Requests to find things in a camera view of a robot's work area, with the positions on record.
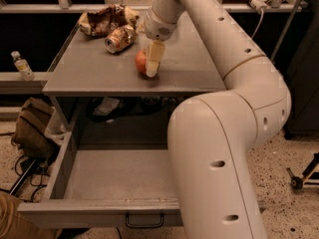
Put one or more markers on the black wheeled stand base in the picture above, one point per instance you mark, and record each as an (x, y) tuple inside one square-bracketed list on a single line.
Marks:
[(310, 175)]

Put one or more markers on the black drawer handle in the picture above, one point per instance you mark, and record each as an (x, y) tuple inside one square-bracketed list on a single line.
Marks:
[(138, 221)]

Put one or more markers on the tan trousers leg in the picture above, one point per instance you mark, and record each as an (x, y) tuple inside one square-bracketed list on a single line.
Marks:
[(13, 225)]

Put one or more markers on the red apple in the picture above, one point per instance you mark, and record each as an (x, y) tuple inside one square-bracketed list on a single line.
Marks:
[(140, 61)]

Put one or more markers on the metal tripod pole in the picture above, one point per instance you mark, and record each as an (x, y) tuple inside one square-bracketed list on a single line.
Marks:
[(285, 29)]

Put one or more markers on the grey cabinet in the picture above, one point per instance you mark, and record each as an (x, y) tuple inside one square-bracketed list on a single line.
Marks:
[(87, 71)]

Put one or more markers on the small plastic bottle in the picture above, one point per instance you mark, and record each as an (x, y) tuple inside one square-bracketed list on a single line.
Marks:
[(22, 66)]

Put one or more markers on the crumpled brown chip bag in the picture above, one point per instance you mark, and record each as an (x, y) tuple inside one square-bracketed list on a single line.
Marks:
[(103, 22)]

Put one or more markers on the grey open top drawer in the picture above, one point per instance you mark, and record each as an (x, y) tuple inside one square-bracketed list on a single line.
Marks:
[(113, 176)]

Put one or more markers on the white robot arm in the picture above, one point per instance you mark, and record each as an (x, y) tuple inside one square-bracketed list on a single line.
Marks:
[(209, 135)]

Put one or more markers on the brown backpack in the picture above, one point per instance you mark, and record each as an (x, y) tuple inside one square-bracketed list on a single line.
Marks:
[(30, 129)]

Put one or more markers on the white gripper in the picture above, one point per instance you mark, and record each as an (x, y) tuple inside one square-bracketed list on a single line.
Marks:
[(156, 29)]

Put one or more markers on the crushed soda can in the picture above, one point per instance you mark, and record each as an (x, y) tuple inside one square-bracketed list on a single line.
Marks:
[(120, 38)]

